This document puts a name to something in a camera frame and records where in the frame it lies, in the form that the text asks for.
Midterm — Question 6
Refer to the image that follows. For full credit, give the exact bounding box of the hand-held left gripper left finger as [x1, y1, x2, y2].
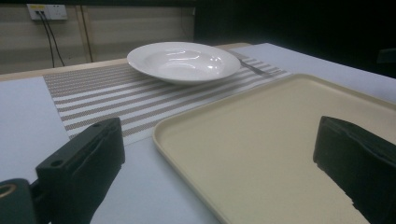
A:
[35, 117, 126, 224]

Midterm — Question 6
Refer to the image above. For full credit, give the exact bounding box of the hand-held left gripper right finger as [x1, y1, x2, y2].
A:
[312, 115, 396, 224]

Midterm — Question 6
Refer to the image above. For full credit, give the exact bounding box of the striped woven placemat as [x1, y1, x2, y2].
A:
[43, 49, 293, 147]

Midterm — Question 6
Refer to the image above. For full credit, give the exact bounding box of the beige plastic tray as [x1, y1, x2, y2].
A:
[152, 73, 396, 224]

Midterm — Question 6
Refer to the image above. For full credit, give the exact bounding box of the metal fork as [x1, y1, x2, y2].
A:
[231, 50, 281, 78]

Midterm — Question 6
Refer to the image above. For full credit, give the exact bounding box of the white deep plate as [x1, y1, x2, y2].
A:
[126, 41, 242, 86]

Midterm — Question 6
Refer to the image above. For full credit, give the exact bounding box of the black cable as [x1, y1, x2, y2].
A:
[36, 10, 56, 69]
[41, 10, 65, 67]

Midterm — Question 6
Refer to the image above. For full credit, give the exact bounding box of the white wall socket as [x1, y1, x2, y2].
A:
[26, 3, 68, 21]

